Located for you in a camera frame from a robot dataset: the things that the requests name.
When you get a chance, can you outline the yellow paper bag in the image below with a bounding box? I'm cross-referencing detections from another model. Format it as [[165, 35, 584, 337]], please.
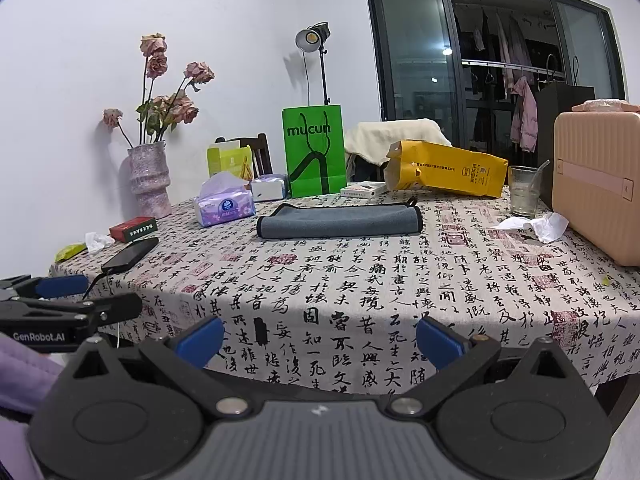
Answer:
[[385, 140, 509, 199]]

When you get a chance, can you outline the small white box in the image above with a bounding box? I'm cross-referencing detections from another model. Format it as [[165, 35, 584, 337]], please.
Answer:
[[250, 174, 290, 202]]

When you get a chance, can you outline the pink hard suitcase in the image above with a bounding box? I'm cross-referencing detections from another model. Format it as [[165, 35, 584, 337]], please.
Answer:
[[551, 110, 640, 267]]

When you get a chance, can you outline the red flat box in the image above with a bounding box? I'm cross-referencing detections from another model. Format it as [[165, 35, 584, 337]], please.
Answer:
[[109, 216, 157, 242]]

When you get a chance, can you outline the black smartphone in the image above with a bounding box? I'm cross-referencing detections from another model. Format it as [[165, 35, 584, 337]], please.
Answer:
[[101, 237, 160, 275]]

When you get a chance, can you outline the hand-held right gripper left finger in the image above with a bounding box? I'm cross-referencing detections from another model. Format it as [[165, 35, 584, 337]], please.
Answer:
[[42, 316, 251, 418]]

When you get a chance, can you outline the clear straw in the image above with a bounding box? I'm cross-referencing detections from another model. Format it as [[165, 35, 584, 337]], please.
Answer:
[[530, 160, 551, 191]]

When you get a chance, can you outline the purple and grey towel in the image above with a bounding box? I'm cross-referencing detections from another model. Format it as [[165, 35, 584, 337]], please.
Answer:
[[256, 200, 422, 240]]

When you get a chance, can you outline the dark framed glass door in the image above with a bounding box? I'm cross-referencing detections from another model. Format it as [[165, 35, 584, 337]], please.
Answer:
[[364, 0, 628, 191]]

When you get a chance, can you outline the cream fleece cloth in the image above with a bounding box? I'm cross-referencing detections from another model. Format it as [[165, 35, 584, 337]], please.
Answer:
[[345, 118, 452, 167]]

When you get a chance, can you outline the pink speckled ceramic vase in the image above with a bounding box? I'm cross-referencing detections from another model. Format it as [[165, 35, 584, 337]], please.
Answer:
[[127, 141, 172, 219]]

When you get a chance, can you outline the calligraphy printed tablecloth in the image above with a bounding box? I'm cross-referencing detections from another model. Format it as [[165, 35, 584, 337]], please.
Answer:
[[50, 185, 640, 396]]

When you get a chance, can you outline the purple tissue pack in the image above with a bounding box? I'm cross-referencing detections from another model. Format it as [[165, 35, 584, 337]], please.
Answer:
[[194, 171, 257, 227]]

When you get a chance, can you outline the dried pink rose bouquet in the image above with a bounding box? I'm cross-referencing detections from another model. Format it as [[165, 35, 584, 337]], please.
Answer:
[[103, 33, 216, 148]]

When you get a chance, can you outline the green paper bag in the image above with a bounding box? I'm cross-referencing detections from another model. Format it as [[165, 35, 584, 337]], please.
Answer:
[[281, 105, 347, 199]]

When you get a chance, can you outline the crumpled white tissue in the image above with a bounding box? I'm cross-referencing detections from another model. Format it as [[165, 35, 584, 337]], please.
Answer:
[[85, 231, 116, 253], [497, 212, 569, 243]]

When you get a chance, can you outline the clear drinking glass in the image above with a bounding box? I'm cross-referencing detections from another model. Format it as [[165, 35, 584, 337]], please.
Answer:
[[508, 166, 543, 219]]

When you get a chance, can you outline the dark wooden table leg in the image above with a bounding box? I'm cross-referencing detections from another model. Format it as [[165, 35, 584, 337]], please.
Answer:
[[595, 377, 632, 416]]

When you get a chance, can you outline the metal clothes drying rail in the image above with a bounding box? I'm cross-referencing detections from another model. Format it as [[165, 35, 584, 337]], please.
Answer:
[[460, 58, 568, 81]]

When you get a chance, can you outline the person's purple clothing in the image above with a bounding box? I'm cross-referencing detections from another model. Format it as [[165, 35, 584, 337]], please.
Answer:
[[0, 335, 63, 480]]

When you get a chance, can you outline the green snack packet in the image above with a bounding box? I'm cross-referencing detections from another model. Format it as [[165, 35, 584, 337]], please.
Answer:
[[54, 242, 87, 262]]

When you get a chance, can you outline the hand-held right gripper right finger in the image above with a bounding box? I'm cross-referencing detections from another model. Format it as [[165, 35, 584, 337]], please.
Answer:
[[387, 316, 601, 418]]

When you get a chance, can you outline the hanging pale garment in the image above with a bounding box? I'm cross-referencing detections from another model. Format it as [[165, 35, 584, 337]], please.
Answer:
[[495, 10, 526, 91]]

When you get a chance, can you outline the flat white box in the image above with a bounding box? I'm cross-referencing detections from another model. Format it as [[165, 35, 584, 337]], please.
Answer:
[[341, 182, 387, 197]]

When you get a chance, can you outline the dark wooden chair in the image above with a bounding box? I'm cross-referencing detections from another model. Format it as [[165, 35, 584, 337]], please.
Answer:
[[346, 152, 388, 184], [215, 133, 273, 178]]

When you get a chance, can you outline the black phone cable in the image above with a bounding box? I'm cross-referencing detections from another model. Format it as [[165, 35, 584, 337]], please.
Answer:
[[82, 270, 108, 301]]

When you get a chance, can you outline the pink cloth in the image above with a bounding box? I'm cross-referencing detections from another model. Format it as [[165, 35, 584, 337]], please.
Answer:
[[571, 100, 640, 112]]

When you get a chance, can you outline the yellow-green open carton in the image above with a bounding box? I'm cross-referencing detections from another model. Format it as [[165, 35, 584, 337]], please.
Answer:
[[207, 142, 253, 183]]

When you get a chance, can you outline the studio light on stand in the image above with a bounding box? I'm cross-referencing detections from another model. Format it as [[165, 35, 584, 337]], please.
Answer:
[[295, 22, 332, 107]]

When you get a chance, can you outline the hanging pink jacket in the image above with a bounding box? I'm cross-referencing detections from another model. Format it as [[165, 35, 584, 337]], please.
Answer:
[[510, 77, 540, 153]]

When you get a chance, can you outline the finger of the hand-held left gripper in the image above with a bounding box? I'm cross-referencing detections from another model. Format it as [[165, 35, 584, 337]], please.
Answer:
[[0, 292, 143, 328], [0, 274, 90, 301]]

